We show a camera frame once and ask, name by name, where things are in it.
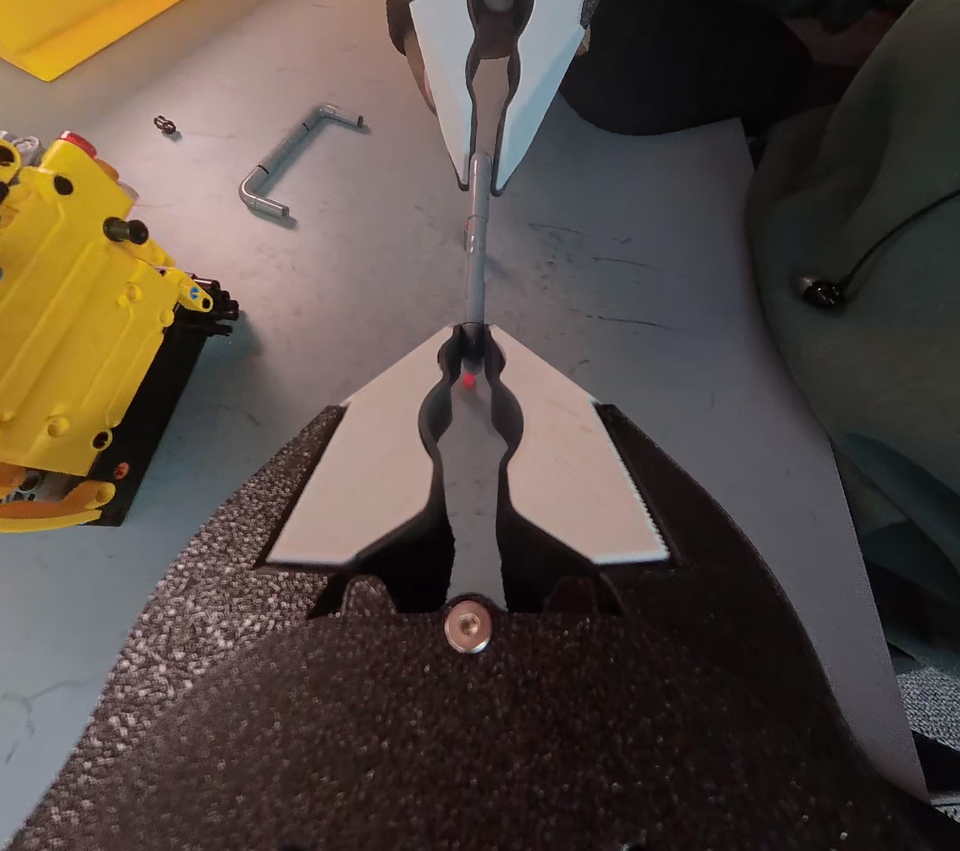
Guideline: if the grey bent lego tube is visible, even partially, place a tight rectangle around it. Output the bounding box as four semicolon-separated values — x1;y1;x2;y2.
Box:
240;104;367;222
459;152;496;372

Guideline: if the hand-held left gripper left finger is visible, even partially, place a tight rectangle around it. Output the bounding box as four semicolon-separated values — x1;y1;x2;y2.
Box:
264;324;470;616

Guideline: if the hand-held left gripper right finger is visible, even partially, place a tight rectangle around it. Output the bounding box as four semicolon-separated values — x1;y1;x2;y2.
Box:
480;324;671;616

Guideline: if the person's right hand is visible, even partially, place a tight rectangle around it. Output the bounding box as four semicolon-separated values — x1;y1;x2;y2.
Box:
384;0;442;117

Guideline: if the black hoodie drawstring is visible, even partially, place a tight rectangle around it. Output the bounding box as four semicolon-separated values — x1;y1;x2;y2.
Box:
798;187;960;308

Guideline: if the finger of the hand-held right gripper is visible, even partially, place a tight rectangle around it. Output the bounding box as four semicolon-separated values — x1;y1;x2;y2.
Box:
489;0;607;198
408;0;496;192

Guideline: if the yellow lego robot model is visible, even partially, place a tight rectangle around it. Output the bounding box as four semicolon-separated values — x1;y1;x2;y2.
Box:
0;129;241;537

